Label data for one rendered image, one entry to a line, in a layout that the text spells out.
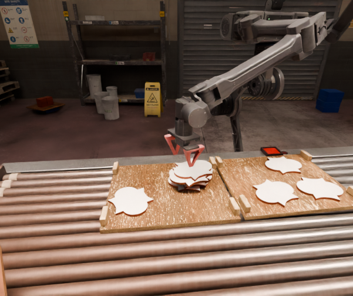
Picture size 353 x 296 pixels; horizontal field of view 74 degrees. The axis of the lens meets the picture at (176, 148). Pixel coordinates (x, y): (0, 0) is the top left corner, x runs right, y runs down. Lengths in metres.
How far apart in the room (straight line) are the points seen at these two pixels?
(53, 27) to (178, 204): 5.49
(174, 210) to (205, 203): 0.11
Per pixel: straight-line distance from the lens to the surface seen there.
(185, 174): 0.81
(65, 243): 0.76
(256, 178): 0.94
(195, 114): 0.63
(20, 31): 6.33
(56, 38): 5.99
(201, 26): 5.39
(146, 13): 5.46
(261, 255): 0.70
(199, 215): 0.74
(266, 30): 1.13
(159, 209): 0.76
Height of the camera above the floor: 1.43
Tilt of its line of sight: 27 degrees down
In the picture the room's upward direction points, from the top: straight up
